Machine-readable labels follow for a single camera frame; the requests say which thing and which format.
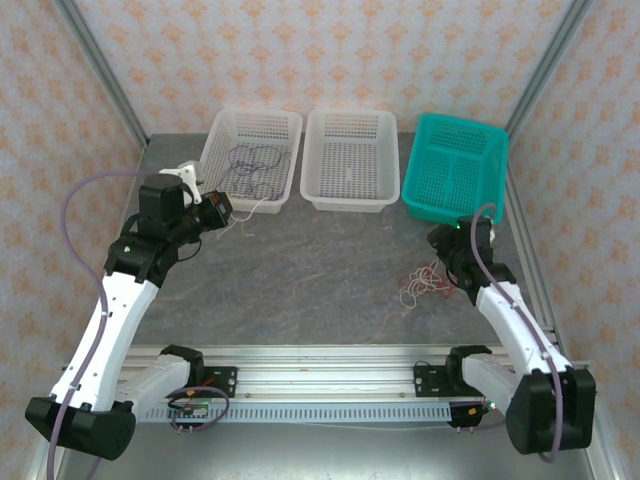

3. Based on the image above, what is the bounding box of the thin red cable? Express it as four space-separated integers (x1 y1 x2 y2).
398 258 459 301

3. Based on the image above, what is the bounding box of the aluminium frame post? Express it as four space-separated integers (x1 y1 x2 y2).
52 0 151 151
503 0 596 134

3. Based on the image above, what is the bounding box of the control board with wires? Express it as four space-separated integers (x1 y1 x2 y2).
167 385 231 435
449 399 509 434

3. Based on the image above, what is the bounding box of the teal perforated plastic basket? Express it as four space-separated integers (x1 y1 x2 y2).
401 113 510 233

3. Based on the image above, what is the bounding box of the right control board with wires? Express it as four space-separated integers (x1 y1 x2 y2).
449 399 509 434

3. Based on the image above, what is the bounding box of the white slotted cable duct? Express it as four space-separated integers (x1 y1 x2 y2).
134 403 454 424

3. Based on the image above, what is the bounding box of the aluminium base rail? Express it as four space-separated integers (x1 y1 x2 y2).
62 344 601 401

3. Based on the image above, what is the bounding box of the left control board with wires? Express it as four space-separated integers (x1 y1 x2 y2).
167 385 231 435

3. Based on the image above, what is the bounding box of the white perforated plastic basket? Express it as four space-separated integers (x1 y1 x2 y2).
198 108 304 215
298 108 401 214

